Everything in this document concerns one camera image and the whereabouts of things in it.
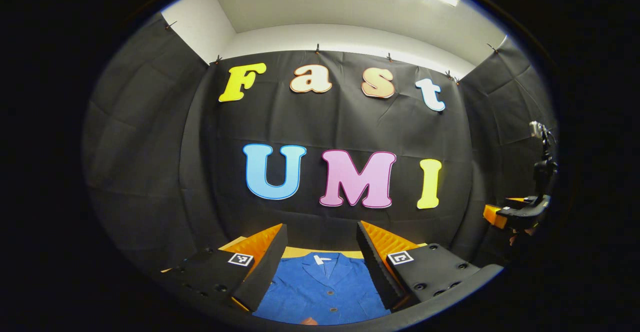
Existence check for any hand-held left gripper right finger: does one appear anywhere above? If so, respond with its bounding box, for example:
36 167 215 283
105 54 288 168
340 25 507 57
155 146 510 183
356 220 503 311

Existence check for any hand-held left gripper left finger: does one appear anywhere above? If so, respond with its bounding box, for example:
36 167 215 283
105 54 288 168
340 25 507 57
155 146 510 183
161 223 289 313

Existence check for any blue corduroy shirt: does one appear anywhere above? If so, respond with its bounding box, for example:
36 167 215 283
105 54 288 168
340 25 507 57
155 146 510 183
252 252 392 326

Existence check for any row of small cloth clips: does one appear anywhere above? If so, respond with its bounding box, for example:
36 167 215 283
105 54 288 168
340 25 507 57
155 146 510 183
165 20 501 85

